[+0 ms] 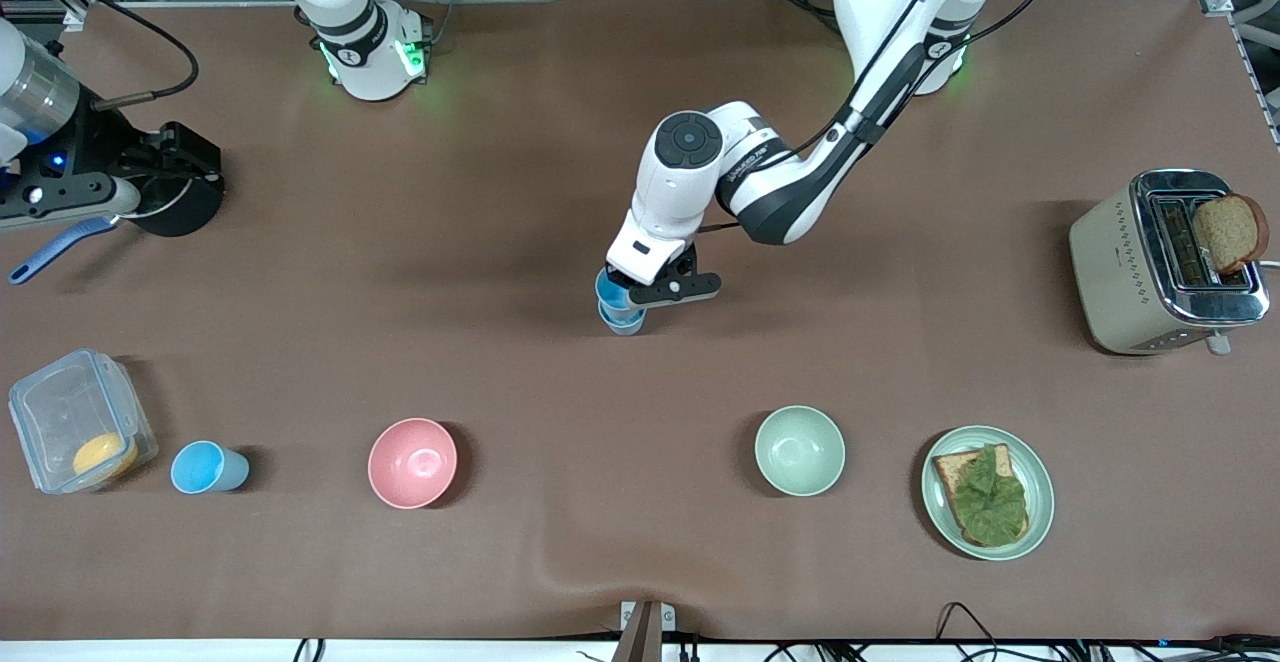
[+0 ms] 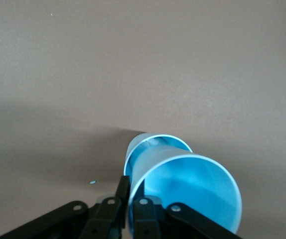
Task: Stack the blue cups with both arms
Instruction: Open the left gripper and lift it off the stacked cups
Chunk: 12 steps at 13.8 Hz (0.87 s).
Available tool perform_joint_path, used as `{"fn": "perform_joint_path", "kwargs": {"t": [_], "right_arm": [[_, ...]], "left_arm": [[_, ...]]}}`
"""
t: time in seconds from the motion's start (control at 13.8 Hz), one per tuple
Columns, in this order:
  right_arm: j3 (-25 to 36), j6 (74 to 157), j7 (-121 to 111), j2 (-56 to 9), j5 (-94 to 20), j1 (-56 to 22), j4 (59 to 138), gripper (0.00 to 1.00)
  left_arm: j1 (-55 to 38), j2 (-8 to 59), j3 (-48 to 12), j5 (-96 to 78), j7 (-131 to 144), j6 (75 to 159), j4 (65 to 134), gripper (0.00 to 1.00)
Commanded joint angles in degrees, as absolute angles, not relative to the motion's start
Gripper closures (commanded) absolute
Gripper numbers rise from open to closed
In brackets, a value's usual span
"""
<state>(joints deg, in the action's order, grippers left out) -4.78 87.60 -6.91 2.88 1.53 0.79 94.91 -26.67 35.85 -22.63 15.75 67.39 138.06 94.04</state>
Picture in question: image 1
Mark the blue plastic cup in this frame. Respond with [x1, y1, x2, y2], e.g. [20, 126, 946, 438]
[170, 440, 252, 495]
[595, 267, 649, 337]

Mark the pale green bowl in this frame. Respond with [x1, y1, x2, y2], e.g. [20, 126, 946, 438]
[754, 405, 847, 498]

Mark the clear plastic food container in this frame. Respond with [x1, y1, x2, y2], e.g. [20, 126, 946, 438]
[8, 348, 160, 495]

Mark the pink bowl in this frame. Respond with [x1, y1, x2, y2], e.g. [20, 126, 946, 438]
[367, 418, 460, 510]

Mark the orange round food piece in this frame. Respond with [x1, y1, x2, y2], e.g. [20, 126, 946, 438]
[72, 431, 140, 484]

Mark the metal table edge clamp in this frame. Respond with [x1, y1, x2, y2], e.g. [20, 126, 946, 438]
[618, 599, 677, 662]

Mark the brown toast slice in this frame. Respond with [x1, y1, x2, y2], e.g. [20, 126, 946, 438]
[932, 445, 1031, 549]

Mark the green lettuce leaf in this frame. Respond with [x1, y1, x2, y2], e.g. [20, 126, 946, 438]
[950, 445, 1030, 547]

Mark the pale green round plate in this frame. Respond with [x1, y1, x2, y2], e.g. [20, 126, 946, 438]
[921, 426, 1056, 562]

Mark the beige and chrome toaster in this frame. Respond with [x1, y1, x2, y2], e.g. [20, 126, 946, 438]
[1068, 168, 1272, 356]

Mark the brown bread slice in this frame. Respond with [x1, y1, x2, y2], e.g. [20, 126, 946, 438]
[1192, 193, 1270, 276]

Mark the black pot with blue handle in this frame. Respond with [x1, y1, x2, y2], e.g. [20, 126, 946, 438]
[8, 147, 227, 286]

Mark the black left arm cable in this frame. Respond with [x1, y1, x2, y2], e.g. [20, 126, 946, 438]
[700, 0, 1067, 235]

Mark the black looped floor cable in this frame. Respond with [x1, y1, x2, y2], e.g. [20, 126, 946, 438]
[934, 601, 1003, 645]

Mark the aluminium frame rail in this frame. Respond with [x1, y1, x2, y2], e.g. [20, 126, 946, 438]
[1198, 0, 1280, 149]

